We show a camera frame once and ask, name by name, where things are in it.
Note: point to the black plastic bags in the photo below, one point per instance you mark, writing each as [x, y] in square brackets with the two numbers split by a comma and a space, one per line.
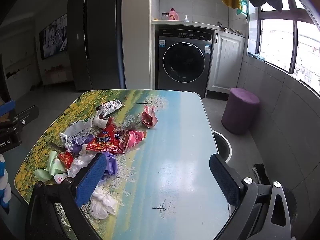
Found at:
[260, 173]

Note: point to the grey washing machine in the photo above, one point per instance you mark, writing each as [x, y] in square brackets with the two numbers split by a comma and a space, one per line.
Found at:
[185, 60]

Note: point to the white plastic bag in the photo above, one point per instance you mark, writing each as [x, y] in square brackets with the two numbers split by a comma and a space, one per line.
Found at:
[81, 163]

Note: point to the blue cloth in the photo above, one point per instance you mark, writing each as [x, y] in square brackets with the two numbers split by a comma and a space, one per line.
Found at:
[256, 56]

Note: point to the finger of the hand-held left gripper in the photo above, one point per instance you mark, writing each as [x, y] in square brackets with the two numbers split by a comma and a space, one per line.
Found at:
[7, 106]
[27, 113]

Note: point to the pink crumpled wrapper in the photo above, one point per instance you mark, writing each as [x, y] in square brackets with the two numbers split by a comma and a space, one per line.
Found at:
[148, 117]

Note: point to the white bag with green label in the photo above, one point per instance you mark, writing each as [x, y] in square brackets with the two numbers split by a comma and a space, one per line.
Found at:
[77, 130]

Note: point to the low white cabinet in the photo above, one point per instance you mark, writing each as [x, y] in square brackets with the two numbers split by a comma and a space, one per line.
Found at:
[57, 76]

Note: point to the green hanging item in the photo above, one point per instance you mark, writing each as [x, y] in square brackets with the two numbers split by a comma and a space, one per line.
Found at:
[243, 7]

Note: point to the person's left hand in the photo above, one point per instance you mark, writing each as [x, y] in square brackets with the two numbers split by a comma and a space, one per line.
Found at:
[3, 177]

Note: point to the small white wrapper red print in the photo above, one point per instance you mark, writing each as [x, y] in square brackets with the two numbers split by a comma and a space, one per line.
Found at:
[61, 178]

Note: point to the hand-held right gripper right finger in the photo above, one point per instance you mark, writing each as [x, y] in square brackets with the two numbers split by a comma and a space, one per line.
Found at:
[225, 180]

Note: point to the grey trash bin white rim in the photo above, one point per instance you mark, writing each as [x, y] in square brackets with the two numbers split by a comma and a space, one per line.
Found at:
[223, 145]

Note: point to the white cabinet door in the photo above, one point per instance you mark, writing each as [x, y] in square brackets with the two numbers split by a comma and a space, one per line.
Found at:
[227, 60]

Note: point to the purple plastic wrapper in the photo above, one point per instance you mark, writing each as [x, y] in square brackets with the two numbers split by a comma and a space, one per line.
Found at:
[80, 141]

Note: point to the light green paper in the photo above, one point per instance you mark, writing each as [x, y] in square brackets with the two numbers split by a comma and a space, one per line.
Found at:
[51, 166]

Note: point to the pink and red snack bag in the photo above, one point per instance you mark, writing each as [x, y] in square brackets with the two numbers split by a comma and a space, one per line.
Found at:
[133, 138]

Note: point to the framed wall picture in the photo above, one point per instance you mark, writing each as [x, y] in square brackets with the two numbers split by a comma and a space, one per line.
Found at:
[53, 37]

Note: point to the metal faucet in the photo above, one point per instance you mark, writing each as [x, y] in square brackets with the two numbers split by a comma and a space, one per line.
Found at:
[220, 25]

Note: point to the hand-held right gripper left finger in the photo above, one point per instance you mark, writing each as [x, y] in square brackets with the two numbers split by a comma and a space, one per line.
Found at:
[91, 177]

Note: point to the black and white printed wrapper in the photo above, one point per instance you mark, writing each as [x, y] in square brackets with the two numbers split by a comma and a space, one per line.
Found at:
[110, 107]

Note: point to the large white tissue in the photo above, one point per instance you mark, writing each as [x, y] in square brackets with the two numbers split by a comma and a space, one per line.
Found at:
[102, 202]

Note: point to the soap dispenser bottle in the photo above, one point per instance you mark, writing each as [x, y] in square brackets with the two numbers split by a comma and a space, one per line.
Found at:
[185, 18]

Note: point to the white countertop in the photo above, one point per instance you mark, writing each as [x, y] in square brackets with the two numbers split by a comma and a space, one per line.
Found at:
[190, 22]

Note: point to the clear plastic wrapper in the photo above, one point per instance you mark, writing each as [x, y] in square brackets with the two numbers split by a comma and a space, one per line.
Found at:
[130, 122]

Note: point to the glass jar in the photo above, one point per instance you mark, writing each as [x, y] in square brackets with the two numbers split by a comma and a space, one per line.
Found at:
[165, 16]

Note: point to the white storage cabinet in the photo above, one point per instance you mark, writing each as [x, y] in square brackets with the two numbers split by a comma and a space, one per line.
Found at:
[22, 80]

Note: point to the pink detergent bottle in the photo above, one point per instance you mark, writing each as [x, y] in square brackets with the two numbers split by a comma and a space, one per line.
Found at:
[173, 15]

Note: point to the purple plastic bag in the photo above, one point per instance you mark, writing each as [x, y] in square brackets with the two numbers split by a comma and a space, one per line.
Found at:
[111, 165]

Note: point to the window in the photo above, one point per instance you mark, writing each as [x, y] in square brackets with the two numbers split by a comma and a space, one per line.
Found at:
[277, 42]

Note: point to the dark refrigerator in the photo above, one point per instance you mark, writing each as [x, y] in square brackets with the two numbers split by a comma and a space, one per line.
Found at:
[100, 42]

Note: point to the purple round stool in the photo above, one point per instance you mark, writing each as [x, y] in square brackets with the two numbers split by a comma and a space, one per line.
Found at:
[240, 110]

